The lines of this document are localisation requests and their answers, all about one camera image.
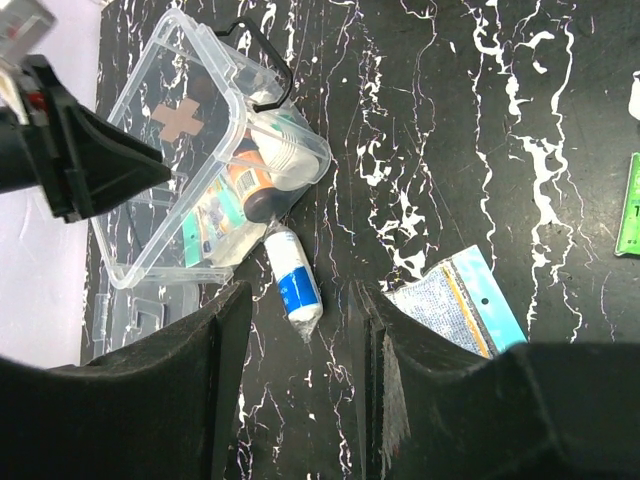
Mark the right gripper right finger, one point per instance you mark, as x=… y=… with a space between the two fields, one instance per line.
x=428 y=409

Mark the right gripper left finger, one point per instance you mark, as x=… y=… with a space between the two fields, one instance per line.
x=160 y=408

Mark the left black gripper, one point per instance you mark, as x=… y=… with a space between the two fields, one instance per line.
x=83 y=165

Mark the clear plastic medicine box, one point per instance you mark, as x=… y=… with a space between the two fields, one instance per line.
x=190 y=96

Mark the brown bottle orange cap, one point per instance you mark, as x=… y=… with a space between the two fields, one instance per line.
x=252 y=183

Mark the white medicine bottle green label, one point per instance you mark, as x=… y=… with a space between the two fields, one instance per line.
x=284 y=150

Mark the teal bandage packet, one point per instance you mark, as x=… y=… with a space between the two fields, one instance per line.
x=210 y=221

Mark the white gauze pad packet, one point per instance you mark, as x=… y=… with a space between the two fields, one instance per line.
x=233 y=248

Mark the clear plastic box lid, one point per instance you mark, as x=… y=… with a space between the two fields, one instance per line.
x=124 y=316

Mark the blue header plastic packet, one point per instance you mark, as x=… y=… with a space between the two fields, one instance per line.
x=460 y=300

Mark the blue white bandage roll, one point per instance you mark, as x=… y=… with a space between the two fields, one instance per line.
x=295 y=280

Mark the small green box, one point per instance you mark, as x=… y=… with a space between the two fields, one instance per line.
x=628 y=236

